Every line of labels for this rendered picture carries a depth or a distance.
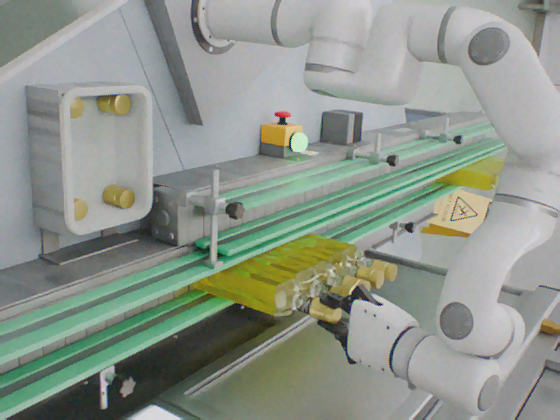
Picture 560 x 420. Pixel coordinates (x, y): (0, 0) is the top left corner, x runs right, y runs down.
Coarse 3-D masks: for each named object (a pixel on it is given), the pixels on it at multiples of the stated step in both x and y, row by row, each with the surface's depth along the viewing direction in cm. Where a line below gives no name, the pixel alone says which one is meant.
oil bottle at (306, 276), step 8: (256, 256) 115; (264, 256) 115; (272, 256) 116; (248, 264) 113; (256, 264) 112; (264, 264) 112; (272, 264) 112; (280, 264) 112; (288, 264) 112; (296, 264) 112; (280, 272) 109; (288, 272) 109; (296, 272) 108; (304, 272) 109; (312, 272) 110; (296, 280) 108; (304, 280) 107; (312, 280) 108; (320, 280) 110; (304, 288) 107; (312, 288) 108; (312, 296) 108
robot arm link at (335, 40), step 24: (288, 0) 105; (312, 0) 102; (336, 0) 100; (360, 0) 100; (288, 24) 105; (312, 24) 103; (336, 24) 100; (360, 24) 100; (312, 48) 103; (336, 48) 100; (360, 48) 102
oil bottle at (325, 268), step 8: (280, 248) 121; (280, 256) 117; (288, 256) 117; (296, 256) 117; (304, 256) 117; (312, 256) 117; (304, 264) 114; (312, 264) 113; (320, 264) 114; (328, 264) 114; (320, 272) 112; (328, 272) 113; (336, 272) 115; (328, 280) 112
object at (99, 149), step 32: (64, 96) 89; (96, 96) 102; (128, 96) 103; (64, 128) 90; (96, 128) 103; (128, 128) 105; (64, 160) 91; (96, 160) 104; (128, 160) 107; (64, 192) 93; (96, 192) 106; (96, 224) 98
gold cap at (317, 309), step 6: (312, 300) 102; (318, 300) 101; (312, 306) 101; (318, 306) 101; (324, 306) 100; (312, 312) 101; (318, 312) 100; (324, 312) 100; (330, 312) 99; (336, 312) 100; (318, 318) 101; (324, 318) 100; (330, 318) 99; (336, 318) 100
